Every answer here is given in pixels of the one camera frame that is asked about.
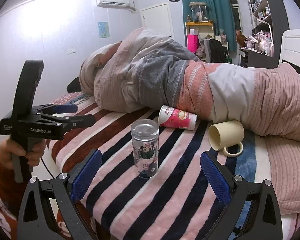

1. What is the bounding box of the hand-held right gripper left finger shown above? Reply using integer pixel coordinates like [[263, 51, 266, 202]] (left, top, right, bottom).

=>
[[17, 149, 103, 240]]

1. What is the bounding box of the pink bag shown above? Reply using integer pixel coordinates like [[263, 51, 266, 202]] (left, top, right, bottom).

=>
[[187, 34, 200, 53]]

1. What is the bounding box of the white air conditioner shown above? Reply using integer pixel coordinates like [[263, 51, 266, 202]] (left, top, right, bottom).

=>
[[96, 0, 137, 12]]

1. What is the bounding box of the wall poster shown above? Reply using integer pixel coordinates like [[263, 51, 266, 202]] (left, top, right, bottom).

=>
[[98, 21, 110, 38]]

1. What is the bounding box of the pink corduroy blanket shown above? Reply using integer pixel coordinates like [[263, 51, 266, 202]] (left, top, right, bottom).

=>
[[242, 62, 300, 215]]

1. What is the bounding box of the pink paper cup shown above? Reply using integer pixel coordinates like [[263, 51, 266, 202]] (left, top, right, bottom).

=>
[[158, 104, 198, 131]]

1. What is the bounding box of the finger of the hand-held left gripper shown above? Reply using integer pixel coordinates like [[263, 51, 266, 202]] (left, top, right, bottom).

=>
[[40, 114, 96, 133], [31, 104, 79, 116]]

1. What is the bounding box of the yellow shelf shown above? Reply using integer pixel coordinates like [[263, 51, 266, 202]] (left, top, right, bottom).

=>
[[185, 21, 214, 48]]

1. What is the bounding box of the patchwork quilt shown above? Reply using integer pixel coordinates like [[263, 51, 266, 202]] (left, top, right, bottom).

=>
[[79, 27, 259, 128]]

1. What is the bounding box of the black backpack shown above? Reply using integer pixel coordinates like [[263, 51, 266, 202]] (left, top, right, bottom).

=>
[[209, 39, 227, 63]]

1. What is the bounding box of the brown plush toy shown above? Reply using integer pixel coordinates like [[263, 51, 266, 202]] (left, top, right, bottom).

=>
[[236, 30, 247, 48]]

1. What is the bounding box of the teal curtain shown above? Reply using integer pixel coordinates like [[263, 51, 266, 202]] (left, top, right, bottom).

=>
[[181, 0, 237, 53]]

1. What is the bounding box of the white bed frame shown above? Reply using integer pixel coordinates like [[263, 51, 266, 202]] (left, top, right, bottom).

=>
[[277, 29, 300, 77]]

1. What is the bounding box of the black bookshelf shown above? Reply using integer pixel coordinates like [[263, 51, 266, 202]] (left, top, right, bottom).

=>
[[247, 0, 290, 68]]

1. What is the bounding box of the white door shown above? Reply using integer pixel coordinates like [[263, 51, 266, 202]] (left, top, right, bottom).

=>
[[142, 3, 172, 39]]

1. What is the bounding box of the printed pillow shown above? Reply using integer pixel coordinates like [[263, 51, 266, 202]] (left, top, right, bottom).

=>
[[51, 91, 97, 107]]

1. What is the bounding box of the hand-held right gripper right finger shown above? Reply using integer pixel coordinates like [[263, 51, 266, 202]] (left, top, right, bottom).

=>
[[200, 151, 283, 240]]

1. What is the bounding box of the clear printed glass cup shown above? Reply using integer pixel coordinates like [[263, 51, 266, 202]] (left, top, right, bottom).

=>
[[131, 119, 160, 179]]

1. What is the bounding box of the glass display case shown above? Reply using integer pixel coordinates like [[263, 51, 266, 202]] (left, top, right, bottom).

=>
[[189, 1, 208, 22]]

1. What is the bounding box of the cream mug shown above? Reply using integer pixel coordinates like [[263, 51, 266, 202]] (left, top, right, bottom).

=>
[[208, 120, 245, 158]]

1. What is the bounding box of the striped fleece blanket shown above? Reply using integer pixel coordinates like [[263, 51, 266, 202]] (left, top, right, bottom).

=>
[[45, 92, 300, 240]]

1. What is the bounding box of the dark cloth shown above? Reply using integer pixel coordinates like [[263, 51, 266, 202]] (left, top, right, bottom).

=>
[[66, 77, 82, 93]]

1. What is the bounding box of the black cable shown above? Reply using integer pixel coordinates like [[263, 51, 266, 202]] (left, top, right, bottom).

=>
[[40, 157, 57, 179]]

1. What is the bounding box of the window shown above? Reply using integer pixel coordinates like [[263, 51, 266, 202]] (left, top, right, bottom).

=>
[[226, 0, 242, 33]]

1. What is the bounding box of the person's left hand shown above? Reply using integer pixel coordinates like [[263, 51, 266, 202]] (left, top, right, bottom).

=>
[[0, 138, 47, 167]]

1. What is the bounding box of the pile of pink toys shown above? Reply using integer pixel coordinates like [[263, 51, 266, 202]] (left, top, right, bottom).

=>
[[245, 31, 275, 56]]

